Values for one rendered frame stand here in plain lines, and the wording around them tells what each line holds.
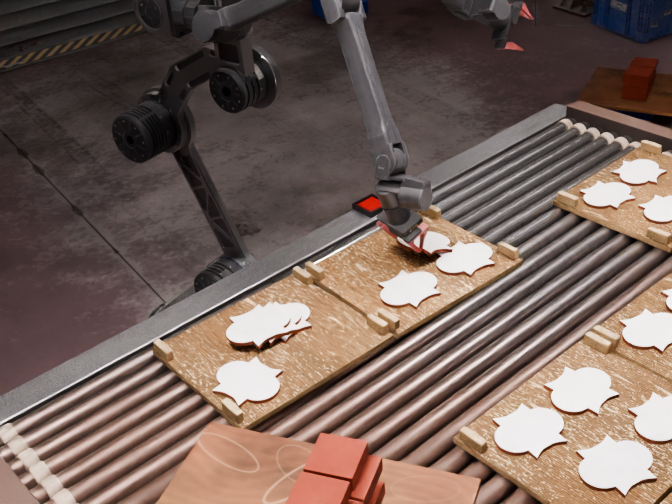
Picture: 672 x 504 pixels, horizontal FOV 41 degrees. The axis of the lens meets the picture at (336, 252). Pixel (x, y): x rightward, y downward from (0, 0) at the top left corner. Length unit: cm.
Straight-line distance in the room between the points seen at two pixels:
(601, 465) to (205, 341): 88
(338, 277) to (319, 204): 218
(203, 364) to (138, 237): 237
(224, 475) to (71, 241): 292
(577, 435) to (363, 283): 66
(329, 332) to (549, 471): 59
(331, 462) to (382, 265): 107
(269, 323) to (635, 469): 82
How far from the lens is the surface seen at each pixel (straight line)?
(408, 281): 213
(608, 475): 171
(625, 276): 223
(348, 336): 200
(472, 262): 220
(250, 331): 200
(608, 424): 181
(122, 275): 406
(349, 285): 215
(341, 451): 121
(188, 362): 199
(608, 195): 249
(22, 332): 389
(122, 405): 196
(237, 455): 162
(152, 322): 217
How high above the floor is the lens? 218
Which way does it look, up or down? 33 degrees down
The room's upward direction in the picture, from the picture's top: 5 degrees counter-clockwise
